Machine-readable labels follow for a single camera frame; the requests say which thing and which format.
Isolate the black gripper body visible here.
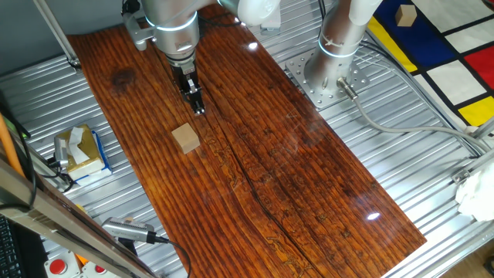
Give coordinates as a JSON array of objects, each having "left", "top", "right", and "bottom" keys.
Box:
[{"left": 171, "top": 60, "right": 201, "bottom": 93}]

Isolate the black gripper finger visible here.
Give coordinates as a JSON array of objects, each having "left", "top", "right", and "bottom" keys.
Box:
[
  {"left": 184, "top": 79, "right": 206, "bottom": 117},
  {"left": 178, "top": 83, "right": 195, "bottom": 113}
]

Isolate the light wooden cube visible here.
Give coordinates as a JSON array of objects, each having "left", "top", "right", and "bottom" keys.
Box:
[
  {"left": 171, "top": 122, "right": 201, "bottom": 155},
  {"left": 394, "top": 4, "right": 418, "bottom": 28}
]

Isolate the glossy brown wood-grain board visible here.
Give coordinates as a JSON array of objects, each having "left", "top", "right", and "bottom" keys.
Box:
[{"left": 66, "top": 3, "right": 428, "bottom": 278}]

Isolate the gold tissue box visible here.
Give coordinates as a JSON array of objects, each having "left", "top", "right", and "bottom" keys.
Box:
[{"left": 53, "top": 123, "right": 106, "bottom": 181}]

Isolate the slanted aluminium pole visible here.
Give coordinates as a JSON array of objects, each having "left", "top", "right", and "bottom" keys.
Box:
[{"left": 32, "top": 0, "right": 83, "bottom": 73}]

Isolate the orange pole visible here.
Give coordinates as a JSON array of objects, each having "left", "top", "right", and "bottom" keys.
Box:
[{"left": 0, "top": 114, "right": 26, "bottom": 178}]

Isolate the grey box small red button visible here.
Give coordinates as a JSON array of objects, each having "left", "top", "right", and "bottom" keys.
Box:
[{"left": 81, "top": 261, "right": 117, "bottom": 278}]

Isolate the grey box red mushroom button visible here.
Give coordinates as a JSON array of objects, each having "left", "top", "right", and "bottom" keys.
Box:
[{"left": 42, "top": 250, "right": 83, "bottom": 278}]

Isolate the colourful Mondrian pattern cloth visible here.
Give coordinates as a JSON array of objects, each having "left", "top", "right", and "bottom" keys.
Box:
[{"left": 366, "top": 0, "right": 494, "bottom": 128}]

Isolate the black keyboard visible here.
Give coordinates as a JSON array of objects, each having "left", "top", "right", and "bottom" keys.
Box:
[{"left": 0, "top": 215, "right": 24, "bottom": 278}]

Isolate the white crumpled cloth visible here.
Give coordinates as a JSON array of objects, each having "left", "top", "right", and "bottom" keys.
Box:
[{"left": 454, "top": 161, "right": 494, "bottom": 223}]

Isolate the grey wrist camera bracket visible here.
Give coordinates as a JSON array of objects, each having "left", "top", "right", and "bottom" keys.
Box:
[{"left": 122, "top": 11, "right": 158, "bottom": 52}]

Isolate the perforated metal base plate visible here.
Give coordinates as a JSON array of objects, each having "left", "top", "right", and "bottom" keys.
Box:
[{"left": 284, "top": 48, "right": 371, "bottom": 110}]

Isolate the grey cable with metal plug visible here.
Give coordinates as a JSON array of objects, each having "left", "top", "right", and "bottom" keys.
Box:
[{"left": 336, "top": 76, "right": 493, "bottom": 154}]

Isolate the black camera stand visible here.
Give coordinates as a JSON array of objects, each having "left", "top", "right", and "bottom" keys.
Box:
[{"left": 117, "top": 237, "right": 139, "bottom": 256}]

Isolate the black loop cable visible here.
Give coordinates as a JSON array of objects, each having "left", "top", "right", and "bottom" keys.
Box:
[{"left": 0, "top": 90, "right": 39, "bottom": 212}]

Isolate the aluminium frame bar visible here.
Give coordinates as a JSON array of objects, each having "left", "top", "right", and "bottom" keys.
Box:
[{"left": 0, "top": 156, "right": 159, "bottom": 278}]

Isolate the aluminium frame profile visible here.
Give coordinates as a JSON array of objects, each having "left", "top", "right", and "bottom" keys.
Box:
[
  {"left": 465, "top": 115, "right": 494, "bottom": 141},
  {"left": 451, "top": 148, "right": 494, "bottom": 185}
]

